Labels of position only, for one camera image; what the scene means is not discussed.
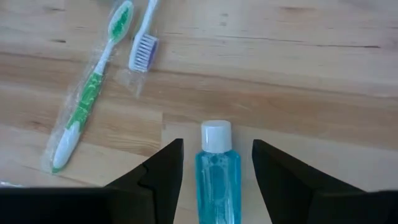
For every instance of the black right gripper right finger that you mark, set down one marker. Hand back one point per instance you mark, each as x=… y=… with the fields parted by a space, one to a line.
x=280 y=186

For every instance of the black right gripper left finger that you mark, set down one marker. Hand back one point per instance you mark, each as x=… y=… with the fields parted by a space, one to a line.
x=161 y=186

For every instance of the blue mouthwash bottle white cap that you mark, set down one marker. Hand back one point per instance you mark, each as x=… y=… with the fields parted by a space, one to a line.
x=217 y=180

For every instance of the green toothbrush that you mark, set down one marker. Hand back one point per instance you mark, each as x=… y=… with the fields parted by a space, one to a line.
x=87 y=96

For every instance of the purple toothbrush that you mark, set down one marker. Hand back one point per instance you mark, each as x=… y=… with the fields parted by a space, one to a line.
x=143 y=53

